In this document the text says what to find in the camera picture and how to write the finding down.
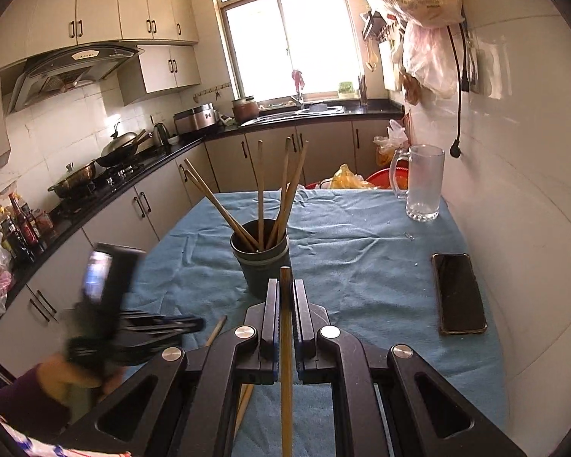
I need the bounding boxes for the row of sauce bottles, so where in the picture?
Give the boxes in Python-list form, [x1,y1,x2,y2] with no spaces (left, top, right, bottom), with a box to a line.
[0,193,53,262]

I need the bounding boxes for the black kitchen countertop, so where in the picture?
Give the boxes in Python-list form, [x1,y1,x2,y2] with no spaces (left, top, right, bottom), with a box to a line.
[0,105,405,296]

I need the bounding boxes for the black wok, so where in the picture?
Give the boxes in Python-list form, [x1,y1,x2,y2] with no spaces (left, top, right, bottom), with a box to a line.
[95,128,153,167]

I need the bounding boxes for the blue tablecloth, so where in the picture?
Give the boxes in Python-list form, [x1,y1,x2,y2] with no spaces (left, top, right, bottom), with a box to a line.
[119,188,510,457]

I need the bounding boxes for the gas stove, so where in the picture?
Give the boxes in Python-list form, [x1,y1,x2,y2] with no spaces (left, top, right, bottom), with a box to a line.
[52,159,148,208]

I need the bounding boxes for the yellow plastic bag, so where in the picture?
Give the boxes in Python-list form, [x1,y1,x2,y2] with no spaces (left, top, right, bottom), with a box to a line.
[330,164,378,190]

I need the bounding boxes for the red plastic basin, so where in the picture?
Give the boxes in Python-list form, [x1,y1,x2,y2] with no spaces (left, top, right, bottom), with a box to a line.
[366,166,412,191]

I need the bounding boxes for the person's left forearm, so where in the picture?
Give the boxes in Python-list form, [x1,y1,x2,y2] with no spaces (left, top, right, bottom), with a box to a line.
[0,369,72,431]

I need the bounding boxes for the person's printed clothing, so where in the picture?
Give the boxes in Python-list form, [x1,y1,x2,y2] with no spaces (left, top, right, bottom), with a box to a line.
[0,414,131,457]

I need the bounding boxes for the clear bag with yellow contents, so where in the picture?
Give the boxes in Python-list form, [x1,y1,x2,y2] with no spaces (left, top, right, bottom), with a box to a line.
[373,119,410,167]

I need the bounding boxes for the dark green perforated utensil holder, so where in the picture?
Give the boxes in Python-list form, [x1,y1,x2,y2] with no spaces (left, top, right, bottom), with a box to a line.
[231,219,292,300]

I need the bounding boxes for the black power plug with cable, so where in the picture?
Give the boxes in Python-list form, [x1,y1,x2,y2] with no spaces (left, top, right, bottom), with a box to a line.
[445,24,472,159]

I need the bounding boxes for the wall power socket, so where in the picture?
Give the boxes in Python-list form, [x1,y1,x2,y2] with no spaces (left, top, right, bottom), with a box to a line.
[466,38,502,101]

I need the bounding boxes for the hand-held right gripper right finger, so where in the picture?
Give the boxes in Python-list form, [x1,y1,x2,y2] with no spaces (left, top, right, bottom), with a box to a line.
[291,280,529,457]

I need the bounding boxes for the range hood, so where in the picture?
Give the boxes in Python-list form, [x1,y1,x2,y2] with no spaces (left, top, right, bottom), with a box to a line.
[7,44,146,115]

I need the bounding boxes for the clear glass mug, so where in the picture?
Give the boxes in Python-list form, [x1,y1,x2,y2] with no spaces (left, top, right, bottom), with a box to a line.
[389,144,445,222]

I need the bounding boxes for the beige kitchen cabinets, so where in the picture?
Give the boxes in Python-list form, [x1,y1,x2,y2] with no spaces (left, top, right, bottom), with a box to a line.
[0,119,405,377]
[0,0,203,105]

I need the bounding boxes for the steel kitchen sink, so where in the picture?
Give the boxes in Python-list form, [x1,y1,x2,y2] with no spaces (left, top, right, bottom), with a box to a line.
[240,105,348,127]

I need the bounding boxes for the beige lower kitchen cabinets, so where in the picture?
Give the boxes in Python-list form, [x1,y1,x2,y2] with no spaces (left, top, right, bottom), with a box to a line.
[0,119,405,377]

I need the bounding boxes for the beige upper kitchen cabinets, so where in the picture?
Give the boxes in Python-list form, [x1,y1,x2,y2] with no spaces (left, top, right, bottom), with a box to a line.
[0,0,203,105]

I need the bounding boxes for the pink white hanging plastic bag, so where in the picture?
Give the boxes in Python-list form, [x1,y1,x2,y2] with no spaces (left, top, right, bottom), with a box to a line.
[402,21,459,101]

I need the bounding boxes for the kitchen window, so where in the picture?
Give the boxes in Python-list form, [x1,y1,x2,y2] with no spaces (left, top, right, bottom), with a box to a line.
[209,0,391,105]

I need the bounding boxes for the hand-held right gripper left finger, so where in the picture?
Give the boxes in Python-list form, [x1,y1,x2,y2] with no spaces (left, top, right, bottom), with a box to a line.
[59,278,282,457]

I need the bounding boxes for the steel cooking pot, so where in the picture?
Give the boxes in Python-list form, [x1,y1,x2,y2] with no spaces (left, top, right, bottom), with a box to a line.
[48,161,98,198]

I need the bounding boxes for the person's left hand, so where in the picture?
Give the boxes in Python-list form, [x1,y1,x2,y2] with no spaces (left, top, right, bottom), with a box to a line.
[38,355,122,412]

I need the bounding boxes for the stainless steel kitchen appliance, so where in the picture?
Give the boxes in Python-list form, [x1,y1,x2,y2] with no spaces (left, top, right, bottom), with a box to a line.
[172,103,218,134]

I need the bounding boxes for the wall utensil rack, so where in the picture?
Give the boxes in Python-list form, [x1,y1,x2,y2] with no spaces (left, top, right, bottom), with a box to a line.
[362,10,396,43]

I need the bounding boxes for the brown cooking pot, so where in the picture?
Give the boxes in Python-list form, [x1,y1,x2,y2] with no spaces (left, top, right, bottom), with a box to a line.
[231,96,259,123]

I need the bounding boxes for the black smartphone in brown case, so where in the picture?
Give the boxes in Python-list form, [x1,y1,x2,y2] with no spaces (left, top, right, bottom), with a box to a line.
[431,252,488,336]

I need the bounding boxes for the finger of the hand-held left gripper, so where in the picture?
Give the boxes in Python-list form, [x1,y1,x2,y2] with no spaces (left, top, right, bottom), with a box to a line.
[114,337,174,366]
[119,313,206,338]

